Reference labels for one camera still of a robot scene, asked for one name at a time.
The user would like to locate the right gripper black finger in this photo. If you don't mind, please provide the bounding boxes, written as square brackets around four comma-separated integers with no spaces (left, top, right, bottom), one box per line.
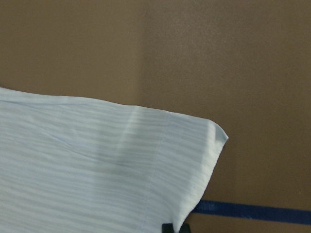
[180,223,190,233]

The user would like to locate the light blue button-up shirt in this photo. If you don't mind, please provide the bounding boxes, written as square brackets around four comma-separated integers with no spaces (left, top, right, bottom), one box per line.
[0,88,228,233]

